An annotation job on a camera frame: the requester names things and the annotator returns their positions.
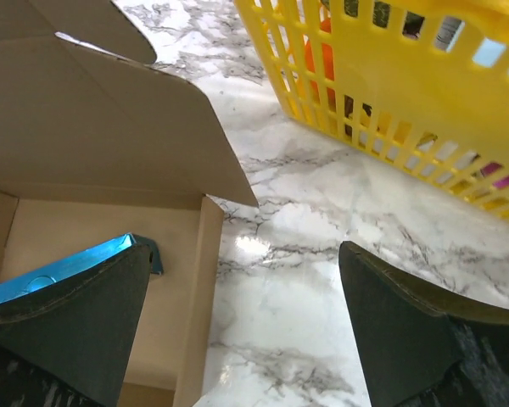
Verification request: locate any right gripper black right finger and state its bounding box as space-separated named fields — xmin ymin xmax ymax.
xmin=338 ymin=241 xmax=509 ymax=406

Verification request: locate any brown cardboard box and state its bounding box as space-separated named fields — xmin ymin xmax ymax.
xmin=0 ymin=1 xmax=257 ymax=406

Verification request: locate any blue small packet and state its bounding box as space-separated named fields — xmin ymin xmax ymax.
xmin=0 ymin=233 xmax=164 ymax=304

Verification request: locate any yellow plastic basket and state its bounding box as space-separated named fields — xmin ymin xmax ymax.
xmin=236 ymin=1 xmax=509 ymax=222

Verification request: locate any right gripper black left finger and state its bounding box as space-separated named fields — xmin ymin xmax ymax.
xmin=0 ymin=243 xmax=153 ymax=406

